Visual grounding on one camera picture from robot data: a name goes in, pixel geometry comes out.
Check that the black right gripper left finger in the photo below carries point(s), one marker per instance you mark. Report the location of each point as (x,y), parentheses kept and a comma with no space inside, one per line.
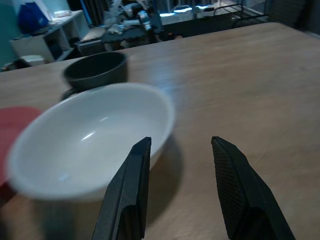
(127,195)

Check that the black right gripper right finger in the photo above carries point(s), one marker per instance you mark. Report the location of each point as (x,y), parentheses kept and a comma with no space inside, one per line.
(240,190)

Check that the white ceramic bowl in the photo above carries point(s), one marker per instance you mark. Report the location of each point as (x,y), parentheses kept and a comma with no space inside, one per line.
(82,142)

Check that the dark grey mug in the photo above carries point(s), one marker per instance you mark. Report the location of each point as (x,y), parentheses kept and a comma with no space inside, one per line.
(97,71)

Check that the red round plate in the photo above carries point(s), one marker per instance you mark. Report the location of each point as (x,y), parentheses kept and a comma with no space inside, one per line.
(12,132)

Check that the dark low bench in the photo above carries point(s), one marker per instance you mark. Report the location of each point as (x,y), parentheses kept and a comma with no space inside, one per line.
(200,21)

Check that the white cube shelf unit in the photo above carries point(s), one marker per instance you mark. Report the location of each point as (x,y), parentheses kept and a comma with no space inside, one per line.
(53,37)

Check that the black metal rack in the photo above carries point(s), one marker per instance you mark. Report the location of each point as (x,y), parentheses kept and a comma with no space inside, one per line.
(241,12)

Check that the blue bag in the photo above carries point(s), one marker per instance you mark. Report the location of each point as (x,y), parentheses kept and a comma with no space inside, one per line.
(32,18)

